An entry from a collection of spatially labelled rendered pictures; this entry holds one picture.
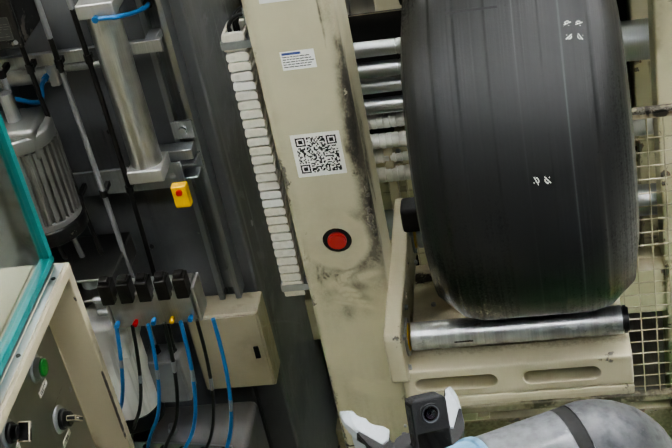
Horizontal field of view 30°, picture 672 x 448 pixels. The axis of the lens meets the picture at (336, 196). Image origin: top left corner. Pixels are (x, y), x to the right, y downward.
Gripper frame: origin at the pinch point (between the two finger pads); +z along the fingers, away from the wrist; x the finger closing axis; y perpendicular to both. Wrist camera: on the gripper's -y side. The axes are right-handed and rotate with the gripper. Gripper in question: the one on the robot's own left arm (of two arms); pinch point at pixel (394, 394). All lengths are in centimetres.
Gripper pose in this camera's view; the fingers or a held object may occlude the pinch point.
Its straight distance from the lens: 166.0
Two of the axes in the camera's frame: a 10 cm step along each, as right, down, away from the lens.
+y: 0.4, 8.6, 5.0
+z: -2.8, -4.7, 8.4
